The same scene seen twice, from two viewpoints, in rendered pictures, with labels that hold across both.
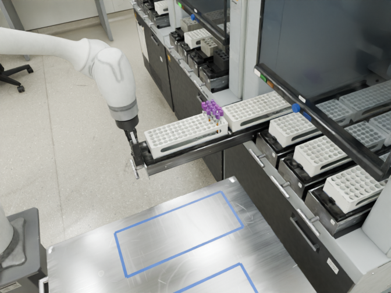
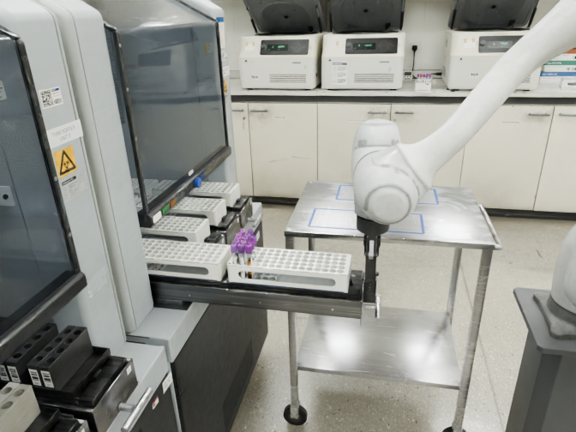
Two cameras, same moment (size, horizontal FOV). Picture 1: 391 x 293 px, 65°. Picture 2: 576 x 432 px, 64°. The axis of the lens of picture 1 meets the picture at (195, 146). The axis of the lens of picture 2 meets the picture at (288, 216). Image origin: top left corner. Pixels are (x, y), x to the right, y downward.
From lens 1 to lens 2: 1.80 m
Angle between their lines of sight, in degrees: 106
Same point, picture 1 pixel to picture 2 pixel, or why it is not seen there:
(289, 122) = (183, 225)
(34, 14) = not seen: outside the picture
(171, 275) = not seen: hidden behind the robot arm
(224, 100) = (145, 355)
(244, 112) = (204, 249)
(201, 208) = (336, 223)
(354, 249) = not seen: hidden behind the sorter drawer
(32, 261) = (525, 294)
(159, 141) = (334, 264)
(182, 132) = (297, 261)
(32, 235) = (533, 316)
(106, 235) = (431, 234)
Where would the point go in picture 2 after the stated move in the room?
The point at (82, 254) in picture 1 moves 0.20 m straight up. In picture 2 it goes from (456, 231) to (465, 166)
